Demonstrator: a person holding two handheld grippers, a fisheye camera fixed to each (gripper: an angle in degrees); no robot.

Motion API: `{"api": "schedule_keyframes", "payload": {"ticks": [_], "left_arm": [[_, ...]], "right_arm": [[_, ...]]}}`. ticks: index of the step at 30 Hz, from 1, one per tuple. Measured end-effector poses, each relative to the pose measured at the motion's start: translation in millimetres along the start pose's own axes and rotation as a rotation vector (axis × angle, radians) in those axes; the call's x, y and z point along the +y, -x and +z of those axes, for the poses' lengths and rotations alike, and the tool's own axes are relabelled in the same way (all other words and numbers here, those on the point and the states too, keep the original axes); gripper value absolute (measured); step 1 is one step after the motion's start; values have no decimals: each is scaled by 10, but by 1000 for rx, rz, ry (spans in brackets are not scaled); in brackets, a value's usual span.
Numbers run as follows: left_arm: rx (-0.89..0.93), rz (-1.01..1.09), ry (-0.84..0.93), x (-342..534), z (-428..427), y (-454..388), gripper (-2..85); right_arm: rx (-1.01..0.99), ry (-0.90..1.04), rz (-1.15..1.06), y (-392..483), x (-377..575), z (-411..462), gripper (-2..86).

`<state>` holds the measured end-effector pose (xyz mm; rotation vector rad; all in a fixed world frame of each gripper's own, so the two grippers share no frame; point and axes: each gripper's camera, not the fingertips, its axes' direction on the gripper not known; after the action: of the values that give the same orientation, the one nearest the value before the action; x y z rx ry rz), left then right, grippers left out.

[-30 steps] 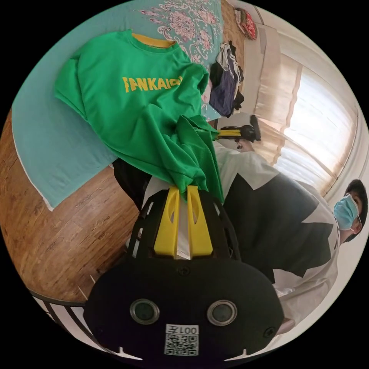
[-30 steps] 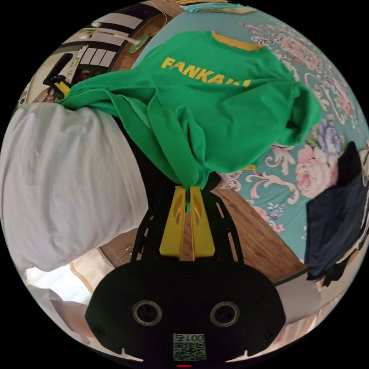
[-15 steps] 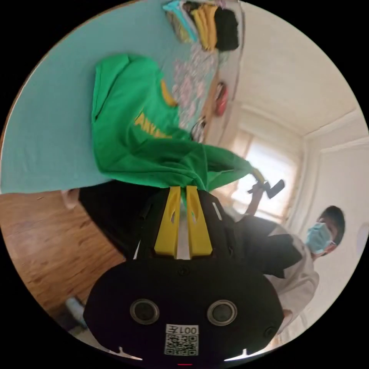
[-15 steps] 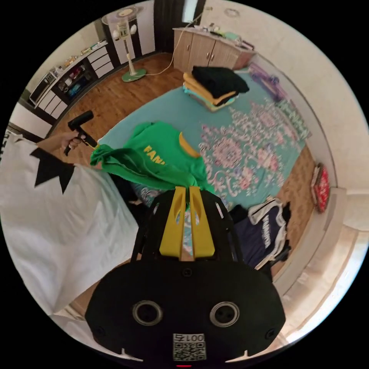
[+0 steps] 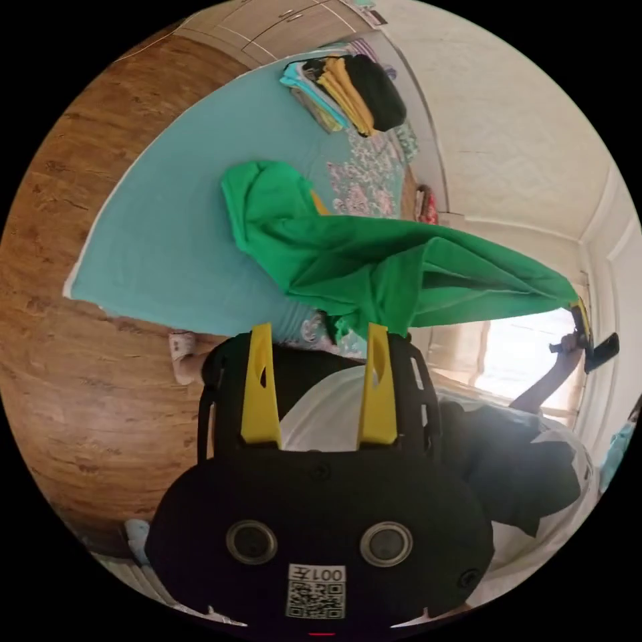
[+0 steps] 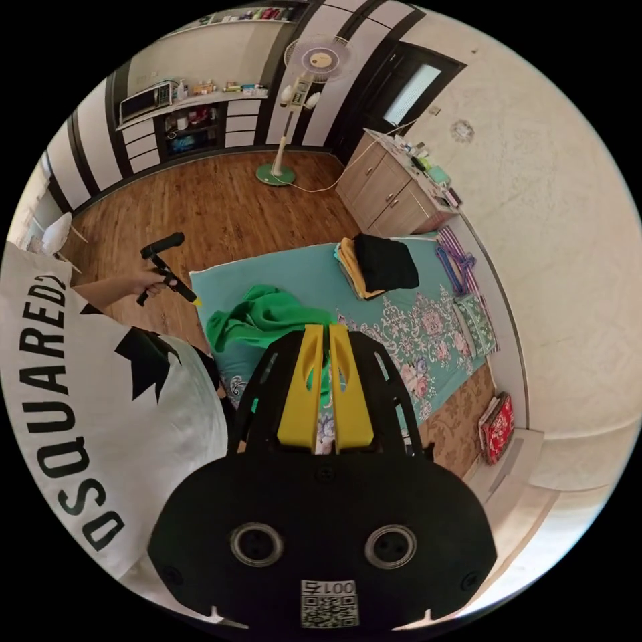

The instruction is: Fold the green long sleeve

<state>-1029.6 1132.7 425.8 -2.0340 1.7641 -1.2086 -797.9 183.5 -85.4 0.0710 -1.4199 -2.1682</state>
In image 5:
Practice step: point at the bed with teal sheet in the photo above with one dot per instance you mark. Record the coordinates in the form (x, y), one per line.
(175, 251)

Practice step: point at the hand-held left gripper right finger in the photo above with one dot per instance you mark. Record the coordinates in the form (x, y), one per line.
(379, 401)

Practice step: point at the person's right hand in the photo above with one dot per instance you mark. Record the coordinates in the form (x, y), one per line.
(571, 344)

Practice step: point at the red patterned cloth bundle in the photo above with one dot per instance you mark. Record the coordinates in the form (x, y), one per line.
(427, 204)

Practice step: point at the person's body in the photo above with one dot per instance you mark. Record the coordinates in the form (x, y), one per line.
(321, 401)

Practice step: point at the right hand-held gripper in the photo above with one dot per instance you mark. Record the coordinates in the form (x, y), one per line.
(586, 337)

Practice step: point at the pile of clothes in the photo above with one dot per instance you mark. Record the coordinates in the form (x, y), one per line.
(361, 90)

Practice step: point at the green long sleeve shirt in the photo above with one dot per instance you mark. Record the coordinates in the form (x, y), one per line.
(351, 261)

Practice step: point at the window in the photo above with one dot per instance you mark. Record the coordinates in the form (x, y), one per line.
(521, 351)

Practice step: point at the person's right forearm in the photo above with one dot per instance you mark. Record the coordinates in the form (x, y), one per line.
(544, 383)

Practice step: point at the wooden cupboard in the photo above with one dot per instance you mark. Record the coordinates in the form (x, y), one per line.
(281, 25)

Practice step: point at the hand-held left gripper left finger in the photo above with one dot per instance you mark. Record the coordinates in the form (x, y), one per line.
(260, 396)

